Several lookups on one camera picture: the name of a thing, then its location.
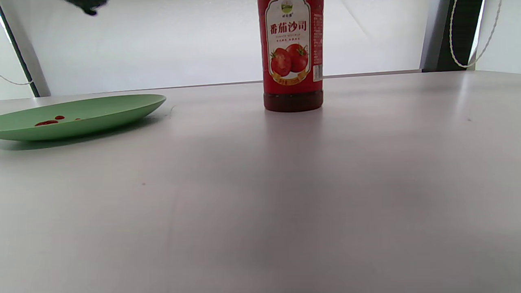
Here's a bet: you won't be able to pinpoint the person's right hand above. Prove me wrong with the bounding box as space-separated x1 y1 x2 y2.
65 0 109 16

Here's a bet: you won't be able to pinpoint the green plate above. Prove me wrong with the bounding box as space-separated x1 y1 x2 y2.
0 94 167 142

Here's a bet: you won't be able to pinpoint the red ketchup drops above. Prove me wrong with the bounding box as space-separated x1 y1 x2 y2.
35 116 81 127

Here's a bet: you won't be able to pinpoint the red ketchup bottle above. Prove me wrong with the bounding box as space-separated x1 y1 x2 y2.
257 0 325 112

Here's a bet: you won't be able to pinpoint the white bead cord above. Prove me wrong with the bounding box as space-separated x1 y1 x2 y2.
449 0 503 68
0 75 34 86

